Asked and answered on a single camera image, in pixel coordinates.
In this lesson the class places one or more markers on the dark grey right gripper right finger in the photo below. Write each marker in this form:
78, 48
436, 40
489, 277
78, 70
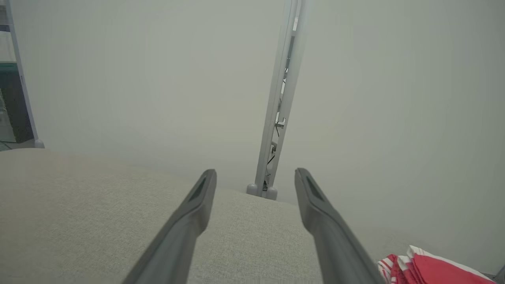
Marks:
335, 244

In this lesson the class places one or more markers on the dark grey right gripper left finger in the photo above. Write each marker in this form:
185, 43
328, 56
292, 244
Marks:
173, 236

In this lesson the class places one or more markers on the red shorts with white band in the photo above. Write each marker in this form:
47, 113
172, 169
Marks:
442, 270

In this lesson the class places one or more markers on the grey table leg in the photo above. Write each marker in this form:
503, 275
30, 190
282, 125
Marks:
39, 144

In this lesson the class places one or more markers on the teal desk top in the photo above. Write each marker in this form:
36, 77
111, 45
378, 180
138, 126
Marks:
8, 68

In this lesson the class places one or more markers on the grey partition post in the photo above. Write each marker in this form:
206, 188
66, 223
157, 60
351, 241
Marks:
273, 98
295, 59

